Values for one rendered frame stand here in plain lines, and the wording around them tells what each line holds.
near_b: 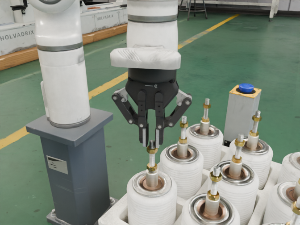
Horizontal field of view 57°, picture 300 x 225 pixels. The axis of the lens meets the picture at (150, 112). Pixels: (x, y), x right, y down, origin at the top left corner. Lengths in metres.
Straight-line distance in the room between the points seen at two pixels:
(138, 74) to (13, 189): 0.70
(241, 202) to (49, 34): 0.49
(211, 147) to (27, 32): 2.01
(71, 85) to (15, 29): 1.82
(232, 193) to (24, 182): 0.68
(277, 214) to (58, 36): 0.52
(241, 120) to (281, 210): 0.34
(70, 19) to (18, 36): 1.80
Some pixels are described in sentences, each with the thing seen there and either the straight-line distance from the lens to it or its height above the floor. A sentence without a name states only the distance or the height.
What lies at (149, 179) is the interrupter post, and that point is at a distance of 0.52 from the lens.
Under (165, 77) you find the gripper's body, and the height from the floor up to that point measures 0.47.
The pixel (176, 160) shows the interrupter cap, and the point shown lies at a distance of 0.59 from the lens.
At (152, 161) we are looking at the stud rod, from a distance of 0.50.
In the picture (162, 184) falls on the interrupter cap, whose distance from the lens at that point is 0.53.
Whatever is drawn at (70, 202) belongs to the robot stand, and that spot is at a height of 0.11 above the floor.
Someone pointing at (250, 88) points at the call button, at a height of 0.33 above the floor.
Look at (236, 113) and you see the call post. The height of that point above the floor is 0.26.
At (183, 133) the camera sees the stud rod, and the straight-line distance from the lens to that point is 0.59.
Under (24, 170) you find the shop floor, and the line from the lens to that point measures 1.07.
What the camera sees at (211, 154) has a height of 0.21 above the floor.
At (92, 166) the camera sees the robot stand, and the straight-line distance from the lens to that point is 0.68.
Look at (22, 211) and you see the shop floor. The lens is 0.91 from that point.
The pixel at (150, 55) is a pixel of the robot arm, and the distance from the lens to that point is 0.35.
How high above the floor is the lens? 0.60
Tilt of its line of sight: 26 degrees down
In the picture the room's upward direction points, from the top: straight up
